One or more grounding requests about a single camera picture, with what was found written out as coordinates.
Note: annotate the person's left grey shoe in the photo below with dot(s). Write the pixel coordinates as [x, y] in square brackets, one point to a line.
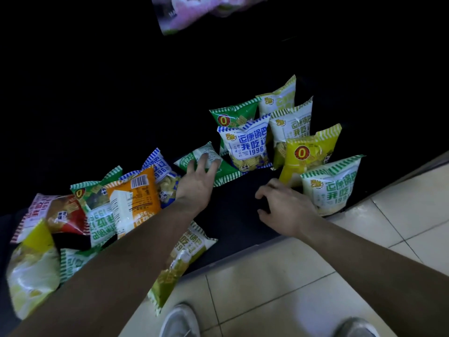
[180, 321]

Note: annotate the person's left forearm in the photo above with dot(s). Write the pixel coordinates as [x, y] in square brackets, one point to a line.
[105, 277]

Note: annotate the black shelf display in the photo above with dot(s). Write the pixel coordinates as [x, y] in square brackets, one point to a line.
[350, 66]

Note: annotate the person's right forearm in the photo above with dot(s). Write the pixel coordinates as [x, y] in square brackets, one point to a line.
[379, 277]

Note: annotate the person's grey shoe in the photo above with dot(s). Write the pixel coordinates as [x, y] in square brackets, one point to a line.
[180, 321]
[356, 329]

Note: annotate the person's left hand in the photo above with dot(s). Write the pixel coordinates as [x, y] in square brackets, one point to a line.
[196, 187]

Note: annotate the pink white marshmallow bag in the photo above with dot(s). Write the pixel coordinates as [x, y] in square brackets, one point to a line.
[196, 10]

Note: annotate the pile of snack packets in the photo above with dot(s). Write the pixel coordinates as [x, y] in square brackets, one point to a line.
[133, 200]

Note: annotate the person's right grey shoe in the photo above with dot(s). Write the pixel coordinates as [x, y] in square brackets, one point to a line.
[356, 329]

